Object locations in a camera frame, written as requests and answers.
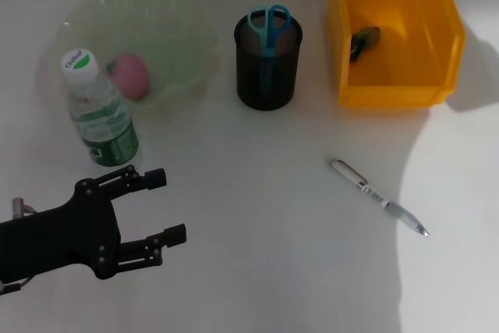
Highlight blue and teal scissors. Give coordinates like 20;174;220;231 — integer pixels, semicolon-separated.
247;4;292;94

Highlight silver left cable plug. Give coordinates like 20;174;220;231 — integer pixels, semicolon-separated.
10;197;37;220

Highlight translucent green fruit plate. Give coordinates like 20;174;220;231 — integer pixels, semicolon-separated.
57;0;220;107

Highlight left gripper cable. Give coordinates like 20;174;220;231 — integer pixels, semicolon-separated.
0;276;32;295

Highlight clear ballpoint pen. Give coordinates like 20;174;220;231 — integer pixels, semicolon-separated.
326;157;431;237

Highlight pink peach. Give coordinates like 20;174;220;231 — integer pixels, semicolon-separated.
104;53;151;101

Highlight black mesh pen holder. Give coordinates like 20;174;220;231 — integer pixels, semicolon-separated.
233;9;303;111

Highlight yellow plastic bin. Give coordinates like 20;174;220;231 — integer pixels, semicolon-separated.
326;0;467;108

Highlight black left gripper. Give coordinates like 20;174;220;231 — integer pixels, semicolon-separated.
0;165;187;285

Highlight clear green-label water bottle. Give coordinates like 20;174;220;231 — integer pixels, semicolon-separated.
60;48;140;168

